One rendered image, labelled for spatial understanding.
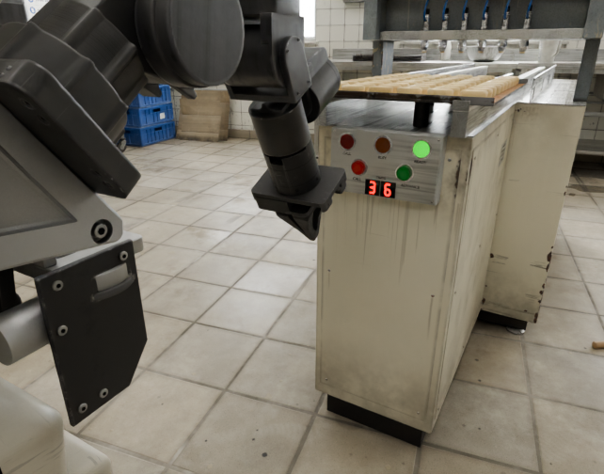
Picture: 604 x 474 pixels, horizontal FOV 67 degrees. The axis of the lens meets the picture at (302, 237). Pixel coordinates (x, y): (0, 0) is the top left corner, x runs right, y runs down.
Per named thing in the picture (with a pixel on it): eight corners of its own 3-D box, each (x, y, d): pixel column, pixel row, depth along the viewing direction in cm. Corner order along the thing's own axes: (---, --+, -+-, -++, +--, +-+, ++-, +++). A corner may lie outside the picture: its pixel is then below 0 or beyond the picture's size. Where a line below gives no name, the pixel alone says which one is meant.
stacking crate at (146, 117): (146, 118, 549) (143, 101, 542) (174, 120, 537) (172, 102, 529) (110, 126, 497) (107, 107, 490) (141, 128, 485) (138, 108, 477)
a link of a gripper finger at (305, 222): (295, 214, 66) (278, 162, 59) (340, 223, 63) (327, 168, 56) (272, 248, 62) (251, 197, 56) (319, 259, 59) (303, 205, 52)
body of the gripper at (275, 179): (278, 170, 60) (262, 121, 55) (349, 180, 56) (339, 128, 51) (253, 203, 57) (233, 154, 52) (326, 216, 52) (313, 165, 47)
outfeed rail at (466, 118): (536, 78, 248) (539, 65, 245) (543, 78, 246) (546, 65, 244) (448, 137, 87) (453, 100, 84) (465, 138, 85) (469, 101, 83)
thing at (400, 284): (392, 305, 192) (412, 79, 157) (478, 328, 176) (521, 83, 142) (312, 413, 135) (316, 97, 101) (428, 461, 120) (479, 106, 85)
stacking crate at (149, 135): (149, 135, 557) (147, 118, 550) (176, 137, 543) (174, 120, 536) (113, 145, 506) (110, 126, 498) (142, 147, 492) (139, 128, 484)
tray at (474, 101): (493, 106, 82) (494, 97, 81) (299, 95, 100) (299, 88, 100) (527, 84, 130) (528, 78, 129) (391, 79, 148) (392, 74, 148)
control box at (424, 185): (336, 185, 107) (338, 124, 101) (439, 201, 96) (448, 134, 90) (328, 189, 104) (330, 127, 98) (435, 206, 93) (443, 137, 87)
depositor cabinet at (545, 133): (430, 211, 302) (445, 75, 270) (551, 230, 269) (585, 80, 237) (350, 295, 199) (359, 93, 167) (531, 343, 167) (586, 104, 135)
